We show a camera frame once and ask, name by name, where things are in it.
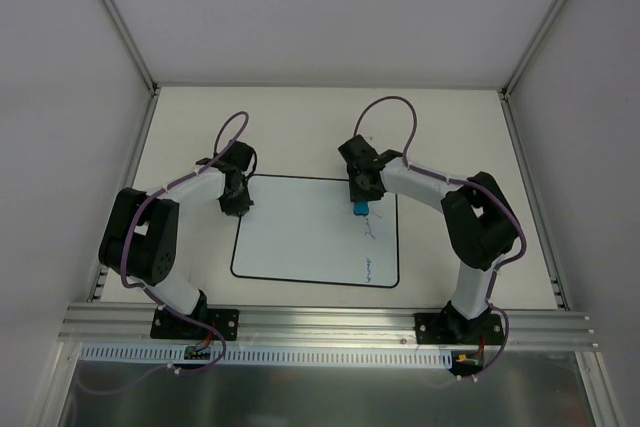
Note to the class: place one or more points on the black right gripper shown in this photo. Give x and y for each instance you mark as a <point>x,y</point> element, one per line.
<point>361,194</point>

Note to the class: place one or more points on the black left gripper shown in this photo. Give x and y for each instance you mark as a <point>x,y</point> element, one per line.
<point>236,201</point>

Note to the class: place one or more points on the blue whiteboard eraser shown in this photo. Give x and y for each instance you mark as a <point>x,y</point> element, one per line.
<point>361,208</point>

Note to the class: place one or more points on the white whiteboard black rim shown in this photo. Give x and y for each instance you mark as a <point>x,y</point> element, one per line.
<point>304,230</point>

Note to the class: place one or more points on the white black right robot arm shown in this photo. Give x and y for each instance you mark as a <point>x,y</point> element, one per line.
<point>481,225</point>

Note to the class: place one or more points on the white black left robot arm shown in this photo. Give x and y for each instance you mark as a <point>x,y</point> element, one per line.
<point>141,235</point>

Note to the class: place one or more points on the shiny metal front panel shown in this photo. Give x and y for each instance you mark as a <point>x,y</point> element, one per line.
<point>520,390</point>

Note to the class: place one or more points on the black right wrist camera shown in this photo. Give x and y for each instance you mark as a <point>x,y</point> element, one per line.
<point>357,152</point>

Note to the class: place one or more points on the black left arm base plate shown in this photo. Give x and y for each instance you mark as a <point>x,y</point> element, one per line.
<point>169,326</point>

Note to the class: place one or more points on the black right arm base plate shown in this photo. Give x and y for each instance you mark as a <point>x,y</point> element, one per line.
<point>437,329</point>

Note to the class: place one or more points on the aluminium front rail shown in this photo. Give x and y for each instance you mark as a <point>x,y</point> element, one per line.
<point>329,327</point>

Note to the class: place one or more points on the white slotted cable duct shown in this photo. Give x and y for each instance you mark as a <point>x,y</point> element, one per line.
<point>268,356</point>

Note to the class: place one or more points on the aluminium left corner post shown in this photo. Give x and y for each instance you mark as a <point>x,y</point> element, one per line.
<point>131,48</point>

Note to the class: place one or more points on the aluminium corner post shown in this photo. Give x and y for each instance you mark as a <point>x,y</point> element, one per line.
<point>131,48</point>
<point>542,31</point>

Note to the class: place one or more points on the aluminium right corner post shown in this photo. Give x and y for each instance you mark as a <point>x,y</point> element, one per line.
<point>542,31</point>

